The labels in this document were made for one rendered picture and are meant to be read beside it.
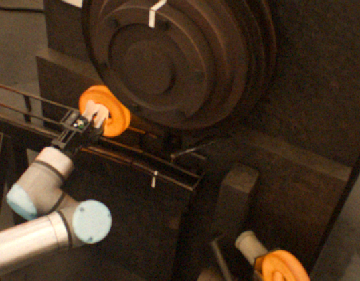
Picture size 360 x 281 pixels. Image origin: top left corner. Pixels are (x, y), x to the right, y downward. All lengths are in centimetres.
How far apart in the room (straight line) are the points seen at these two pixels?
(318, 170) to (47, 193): 67
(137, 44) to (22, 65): 207
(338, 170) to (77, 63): 80
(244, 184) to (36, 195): 52
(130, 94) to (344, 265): 141
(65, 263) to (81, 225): 98
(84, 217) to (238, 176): 43
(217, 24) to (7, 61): 224
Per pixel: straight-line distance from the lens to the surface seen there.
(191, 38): 100
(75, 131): 129
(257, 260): 127
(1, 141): 151
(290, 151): 132
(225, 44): 103
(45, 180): 125
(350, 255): 232
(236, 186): 129
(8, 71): 305
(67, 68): 151
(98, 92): 137
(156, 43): 105
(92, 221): 112
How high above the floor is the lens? 172
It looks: 42 degrees down
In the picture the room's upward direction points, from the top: 8 degrees clockwise
